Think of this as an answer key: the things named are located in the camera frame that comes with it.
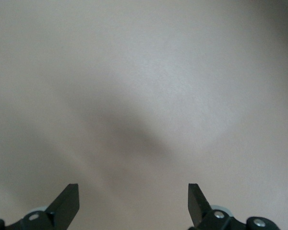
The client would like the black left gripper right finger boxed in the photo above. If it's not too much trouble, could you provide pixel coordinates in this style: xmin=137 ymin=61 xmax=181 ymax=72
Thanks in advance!
xmin=188 ymin=183 xmax=282 ymax=230

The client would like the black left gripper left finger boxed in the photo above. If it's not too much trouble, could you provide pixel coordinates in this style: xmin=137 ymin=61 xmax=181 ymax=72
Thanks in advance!
xmin=0 ymin=183 xmax=80 ymax=230

